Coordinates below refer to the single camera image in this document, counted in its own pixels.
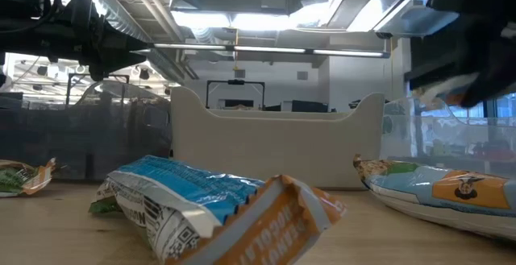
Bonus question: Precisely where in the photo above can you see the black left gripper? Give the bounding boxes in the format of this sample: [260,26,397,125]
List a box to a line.
[60,0,150,81]

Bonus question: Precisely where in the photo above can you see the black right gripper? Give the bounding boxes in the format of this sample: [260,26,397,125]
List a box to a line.
[427,0,516,109]

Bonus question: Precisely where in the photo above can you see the tan and green granola bar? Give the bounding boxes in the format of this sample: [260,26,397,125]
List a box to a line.
[0,156,57,198]

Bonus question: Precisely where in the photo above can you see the tan and blue granola bar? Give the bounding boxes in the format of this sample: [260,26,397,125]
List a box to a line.
[352,154,516,242]

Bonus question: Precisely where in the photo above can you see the clear plastic bin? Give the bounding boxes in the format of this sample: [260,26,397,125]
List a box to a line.
[379,94,516,177]

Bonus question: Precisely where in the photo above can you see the dark translucent plastic bin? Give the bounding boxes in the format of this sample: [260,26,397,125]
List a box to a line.
[0,80,173,182]

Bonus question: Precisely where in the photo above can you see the long ceiling light bar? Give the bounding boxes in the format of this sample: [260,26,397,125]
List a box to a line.
[132,42,390,60]

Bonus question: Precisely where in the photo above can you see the light opaque plastic bin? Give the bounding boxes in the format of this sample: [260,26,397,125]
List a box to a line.
[169,85,386,189]

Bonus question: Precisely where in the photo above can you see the black monitor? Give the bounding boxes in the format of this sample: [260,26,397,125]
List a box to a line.
[281,99,330,114]

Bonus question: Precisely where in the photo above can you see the black gantry frame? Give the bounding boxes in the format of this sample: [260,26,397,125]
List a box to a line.
[206,79,266,110]
[66,72,131,106]

